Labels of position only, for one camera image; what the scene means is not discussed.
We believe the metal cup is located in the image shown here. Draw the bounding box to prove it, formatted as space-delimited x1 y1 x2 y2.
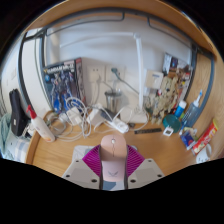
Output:
104 89 124 113

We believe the small white cube clock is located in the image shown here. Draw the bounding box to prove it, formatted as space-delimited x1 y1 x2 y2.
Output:
162 125 175 137

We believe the blue plaid bedding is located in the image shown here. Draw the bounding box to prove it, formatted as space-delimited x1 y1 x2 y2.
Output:
3 133 33 162

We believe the white cable tangle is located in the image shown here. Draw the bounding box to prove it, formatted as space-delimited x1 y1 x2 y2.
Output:
46 96 152 140

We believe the green-plug cable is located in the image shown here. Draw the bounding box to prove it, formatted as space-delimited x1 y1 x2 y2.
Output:
110 67 141 96

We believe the white power strip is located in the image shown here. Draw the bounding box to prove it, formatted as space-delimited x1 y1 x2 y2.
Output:
105 118 131 135

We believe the white charger block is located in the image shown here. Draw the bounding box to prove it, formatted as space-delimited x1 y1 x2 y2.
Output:
87 103 105 128
65 106 83 126

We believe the blue packet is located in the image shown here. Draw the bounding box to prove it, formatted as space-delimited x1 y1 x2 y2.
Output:
179 128 198 150

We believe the blue spray bottle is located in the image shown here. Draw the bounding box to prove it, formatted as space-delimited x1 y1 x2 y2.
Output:
182 89 205 130

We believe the white desk lamp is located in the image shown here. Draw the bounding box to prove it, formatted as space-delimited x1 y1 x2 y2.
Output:
59 31 150 125

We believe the white lotion bottle red pump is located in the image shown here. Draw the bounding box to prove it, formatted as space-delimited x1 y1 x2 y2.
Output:
25 104 56 144

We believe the beige robot model figure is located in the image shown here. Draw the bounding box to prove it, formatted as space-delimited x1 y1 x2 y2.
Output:
146 68 193 126

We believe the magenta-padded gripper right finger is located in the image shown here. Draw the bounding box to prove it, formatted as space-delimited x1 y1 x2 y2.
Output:
124 143 166 191

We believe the teal blanket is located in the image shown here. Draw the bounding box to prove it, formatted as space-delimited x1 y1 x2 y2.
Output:
0 113 13 155

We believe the robot model kit box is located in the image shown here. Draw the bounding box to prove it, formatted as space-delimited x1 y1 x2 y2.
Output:
42 57 87 115

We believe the white wall socket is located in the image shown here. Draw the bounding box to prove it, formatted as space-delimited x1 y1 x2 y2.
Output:
105 64 126 83
87 64 106 85

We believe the red snack tube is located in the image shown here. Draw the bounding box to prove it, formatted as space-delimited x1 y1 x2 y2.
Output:
191 119 220 156

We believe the white box blue label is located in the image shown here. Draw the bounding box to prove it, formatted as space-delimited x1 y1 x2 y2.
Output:
144 69 165 90

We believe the black power adapter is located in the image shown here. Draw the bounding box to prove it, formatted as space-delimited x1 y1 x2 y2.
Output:
99 109 118 123

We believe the black bag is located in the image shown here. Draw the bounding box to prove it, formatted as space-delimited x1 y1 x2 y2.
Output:
8 88 31 137

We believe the pink computer mouse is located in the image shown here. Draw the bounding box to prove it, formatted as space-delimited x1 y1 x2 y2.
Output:
99 134 128 184

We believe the black flat strip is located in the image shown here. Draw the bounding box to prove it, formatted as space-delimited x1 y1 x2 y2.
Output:
134 127 163 136

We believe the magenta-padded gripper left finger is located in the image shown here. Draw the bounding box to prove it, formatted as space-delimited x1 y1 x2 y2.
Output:
61 143 103 191

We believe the teal round bowl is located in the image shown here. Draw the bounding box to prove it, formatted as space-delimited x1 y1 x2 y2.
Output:
162 114 183 134

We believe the white mug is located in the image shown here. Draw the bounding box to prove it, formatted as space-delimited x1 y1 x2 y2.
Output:
195 143 213 165

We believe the wooden shelf unit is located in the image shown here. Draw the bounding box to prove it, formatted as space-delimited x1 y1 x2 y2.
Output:
22 0 215 56

